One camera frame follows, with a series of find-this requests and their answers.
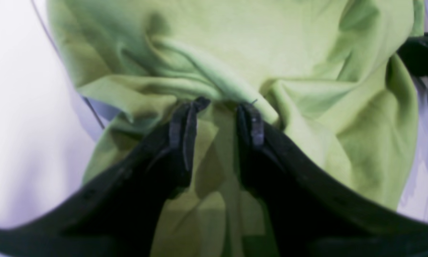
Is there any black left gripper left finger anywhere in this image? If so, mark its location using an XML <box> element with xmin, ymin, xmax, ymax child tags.
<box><xmin>0</xmin><ymin>97</ymin><xmax>210</xmax><ymax>257</ymax></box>

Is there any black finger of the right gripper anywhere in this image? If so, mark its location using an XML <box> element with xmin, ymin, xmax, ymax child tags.
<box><xmin>398</xmin><ymin>33</ymin><xmax>428</xmax><ymax>101</ymax></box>

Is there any green t-shirt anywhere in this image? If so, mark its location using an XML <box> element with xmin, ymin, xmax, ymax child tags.
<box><xmin>47</xmin><ymin>0</ymin><xmax>424</xmax><ymax>257</ymax></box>

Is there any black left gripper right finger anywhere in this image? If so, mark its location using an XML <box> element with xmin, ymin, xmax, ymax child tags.
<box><xmin>236</xmin><ymin>103</ymin><xmax>428</xmax><ymax>257</ymax></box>

